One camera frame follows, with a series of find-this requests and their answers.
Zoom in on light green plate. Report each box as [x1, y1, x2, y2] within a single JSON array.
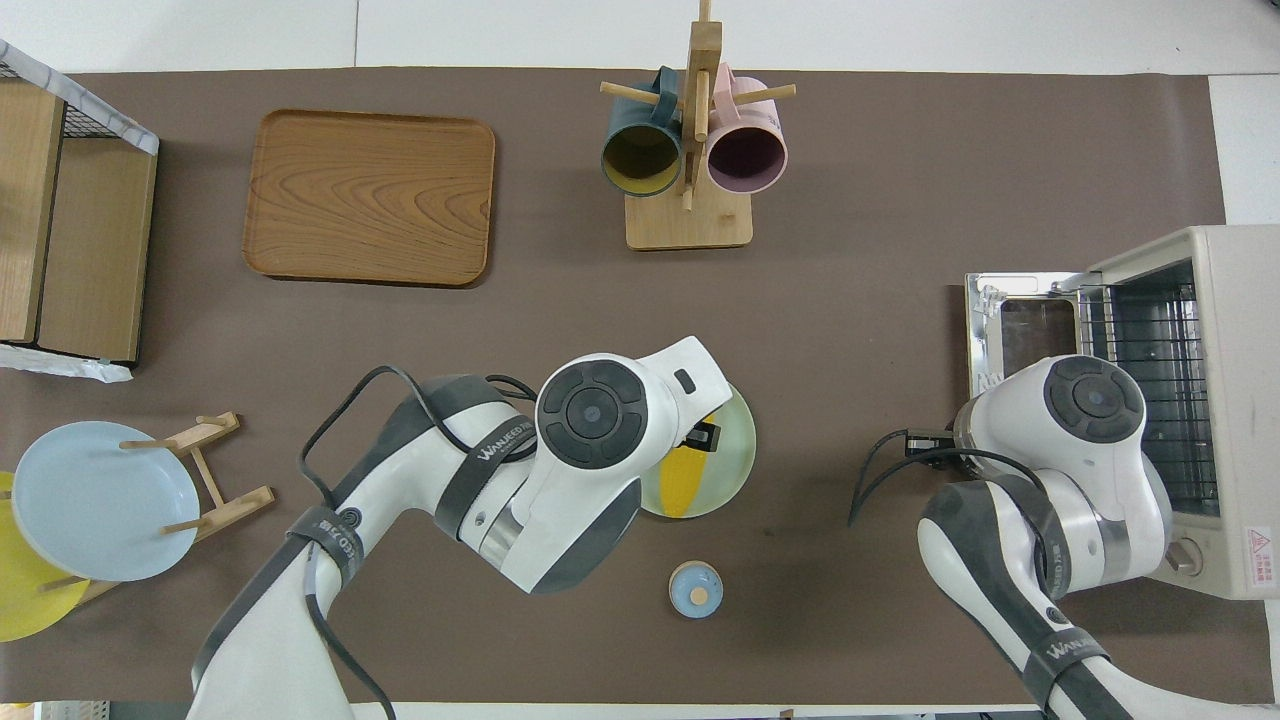
[[640, 385, 758, 519]]

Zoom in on yellow corn cob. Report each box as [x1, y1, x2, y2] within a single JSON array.
[[660, 445, 716, 519]]

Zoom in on toaster oven glass door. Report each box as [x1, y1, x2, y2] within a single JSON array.
[[965, 270, 1109, 411]]

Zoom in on beige toaster oven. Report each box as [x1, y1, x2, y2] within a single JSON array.
[[1085, 225, 1280, 601]]

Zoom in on wooden mug rack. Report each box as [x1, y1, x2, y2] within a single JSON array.
[[598, 0, 798, 251]]

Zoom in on brown table mat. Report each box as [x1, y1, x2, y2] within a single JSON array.
[[0, 68, 1271, 704]]

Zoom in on dark teal mug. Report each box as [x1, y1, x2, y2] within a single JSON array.
[[600, 66, 685, 198]]

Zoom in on pink mug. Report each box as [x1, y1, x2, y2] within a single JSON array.
[[706, 62, 790, 196]]

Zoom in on brown wooden tray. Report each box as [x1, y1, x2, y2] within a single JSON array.
[[242, 108, 497, 289]]

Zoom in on wooden plate rack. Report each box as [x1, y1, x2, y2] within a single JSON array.
[[40, 410, 276, 606]]

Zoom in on light blue plate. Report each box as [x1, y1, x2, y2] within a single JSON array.
[[10, 420, 201, 583]]

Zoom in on yellow plate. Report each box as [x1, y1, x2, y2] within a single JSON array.
[[0, 470, 91, 643]]

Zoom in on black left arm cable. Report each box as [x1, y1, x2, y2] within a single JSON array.
[[298, 364, 541, 720]]

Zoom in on black wire basket with cloth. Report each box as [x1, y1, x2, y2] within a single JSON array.
[[0, 38, 161, 384]]

